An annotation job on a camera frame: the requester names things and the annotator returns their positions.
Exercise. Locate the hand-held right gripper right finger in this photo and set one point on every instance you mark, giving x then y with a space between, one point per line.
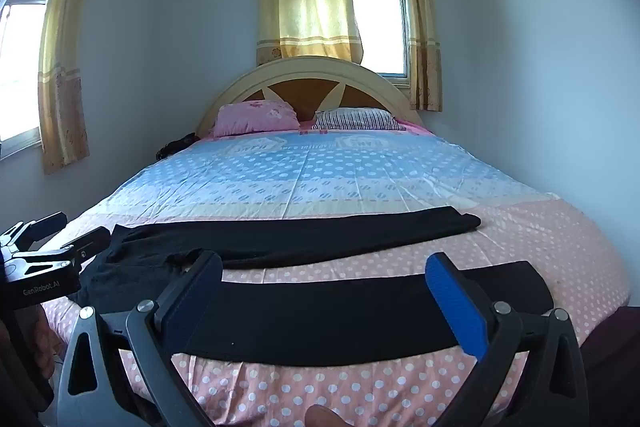
456 307

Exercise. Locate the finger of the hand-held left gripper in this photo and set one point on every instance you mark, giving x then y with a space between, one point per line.
47 224
92 239

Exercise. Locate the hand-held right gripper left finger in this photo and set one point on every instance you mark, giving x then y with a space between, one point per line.
197 292

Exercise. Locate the black pants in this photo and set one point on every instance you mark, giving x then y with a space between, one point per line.
325 322

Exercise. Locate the person's right hand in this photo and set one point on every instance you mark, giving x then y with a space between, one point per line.
325 417

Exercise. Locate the dark cloth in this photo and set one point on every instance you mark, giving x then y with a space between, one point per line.
172 147

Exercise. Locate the long yellow curtain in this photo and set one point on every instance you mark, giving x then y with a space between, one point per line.
65 72

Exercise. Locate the large side window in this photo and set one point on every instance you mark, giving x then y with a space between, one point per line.
20 67

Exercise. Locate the polka dot bedsheet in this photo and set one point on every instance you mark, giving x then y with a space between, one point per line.
350 187

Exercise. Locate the person's maroon clothing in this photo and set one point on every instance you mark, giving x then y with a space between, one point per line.
612 347

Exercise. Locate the pink floral pillow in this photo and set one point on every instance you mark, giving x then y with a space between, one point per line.
255 117

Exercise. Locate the striped pillow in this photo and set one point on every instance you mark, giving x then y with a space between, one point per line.
357 119

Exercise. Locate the cream wooden headboard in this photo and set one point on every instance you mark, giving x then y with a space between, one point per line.
300 72

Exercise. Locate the narrow yellow curtain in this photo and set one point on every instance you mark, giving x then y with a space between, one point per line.
422 22

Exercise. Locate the window with white frame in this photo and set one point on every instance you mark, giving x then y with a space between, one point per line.
380 27

